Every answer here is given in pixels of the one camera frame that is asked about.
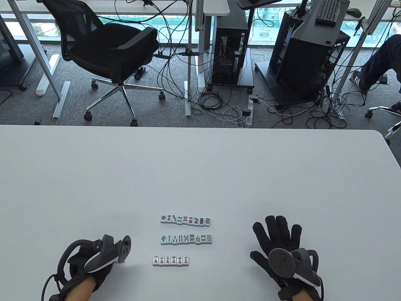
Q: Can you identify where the black monitor stand with tray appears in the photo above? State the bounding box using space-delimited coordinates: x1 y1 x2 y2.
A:
216 0 282 30
293 0 351 47

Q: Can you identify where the white power strip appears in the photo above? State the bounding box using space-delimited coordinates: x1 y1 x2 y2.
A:
246 95 256 126

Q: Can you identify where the black keyboard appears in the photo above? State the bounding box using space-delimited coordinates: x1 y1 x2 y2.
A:
315 0 342 25

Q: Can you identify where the black computer tower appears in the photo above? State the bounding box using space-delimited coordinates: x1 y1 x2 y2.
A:
212 27 248 84
269 9 351 104

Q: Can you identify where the black mesh office chair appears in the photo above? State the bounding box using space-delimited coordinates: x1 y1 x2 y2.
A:
41 0 166 127
364 101 401 145

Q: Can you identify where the black wheeled computer cart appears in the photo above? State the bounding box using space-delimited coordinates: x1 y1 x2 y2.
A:
206 47 255 93
254 61 333 111

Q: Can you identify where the grey hand tracking controller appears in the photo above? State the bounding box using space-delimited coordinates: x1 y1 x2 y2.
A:
268 248 323 288
56 235 131 283

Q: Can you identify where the person's right hand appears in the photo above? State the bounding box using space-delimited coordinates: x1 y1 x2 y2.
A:
250 215 324 300

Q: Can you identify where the person's left forearm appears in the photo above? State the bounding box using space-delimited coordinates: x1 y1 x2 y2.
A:
63 277 97 301

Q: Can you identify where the white standing desk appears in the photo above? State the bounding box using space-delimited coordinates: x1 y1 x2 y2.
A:
0 0 231 96

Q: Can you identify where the tangle of black cables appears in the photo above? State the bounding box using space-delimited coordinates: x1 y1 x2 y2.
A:
266 72 367 129
114 0 251 127

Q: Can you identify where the dark grey equipment cart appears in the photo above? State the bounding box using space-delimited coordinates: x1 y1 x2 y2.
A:
0 14 38 92

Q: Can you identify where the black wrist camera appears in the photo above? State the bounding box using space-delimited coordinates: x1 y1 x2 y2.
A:
277 283 302 301

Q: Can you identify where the black white striped sneaker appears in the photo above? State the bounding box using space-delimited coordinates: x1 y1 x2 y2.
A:
350 71 367 94

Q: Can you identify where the person's left hand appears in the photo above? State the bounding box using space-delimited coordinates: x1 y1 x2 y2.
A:
64 246 114 292

